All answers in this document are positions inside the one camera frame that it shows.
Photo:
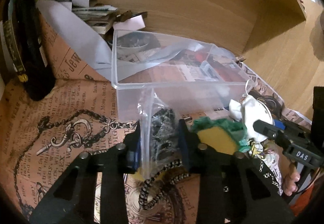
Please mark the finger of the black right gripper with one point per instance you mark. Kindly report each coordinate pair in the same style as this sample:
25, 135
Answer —
266, 129

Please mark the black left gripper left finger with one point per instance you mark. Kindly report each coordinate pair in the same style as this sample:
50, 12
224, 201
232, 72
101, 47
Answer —
71, 198

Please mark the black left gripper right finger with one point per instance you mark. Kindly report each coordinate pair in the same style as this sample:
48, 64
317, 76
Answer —
230, 187

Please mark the black chain-print fabric scrunchie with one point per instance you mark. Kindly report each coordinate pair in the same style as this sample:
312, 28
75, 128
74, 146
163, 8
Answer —
272, 177

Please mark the green and yellow sponge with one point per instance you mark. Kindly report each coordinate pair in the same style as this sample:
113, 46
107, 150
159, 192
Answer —
224, 135

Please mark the clear bag with dark item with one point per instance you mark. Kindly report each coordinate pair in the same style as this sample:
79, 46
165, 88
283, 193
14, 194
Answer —
159, 136

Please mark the white patterned fabric scrunchie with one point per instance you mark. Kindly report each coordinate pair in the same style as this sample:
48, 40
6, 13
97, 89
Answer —
249, 111

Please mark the person's right hand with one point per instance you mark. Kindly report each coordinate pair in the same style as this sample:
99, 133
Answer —
291, 180

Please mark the vintage newspaper print mat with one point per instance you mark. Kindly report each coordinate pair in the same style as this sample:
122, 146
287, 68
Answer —
40, 139

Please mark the clear plastic storage box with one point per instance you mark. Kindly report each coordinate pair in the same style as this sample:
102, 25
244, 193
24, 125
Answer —
188, 75

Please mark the dark glass bottle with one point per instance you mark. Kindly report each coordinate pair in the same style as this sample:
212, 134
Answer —
22, 33

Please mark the stack of rolled newspapers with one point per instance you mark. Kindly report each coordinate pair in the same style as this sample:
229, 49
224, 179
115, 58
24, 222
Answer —
101, 18

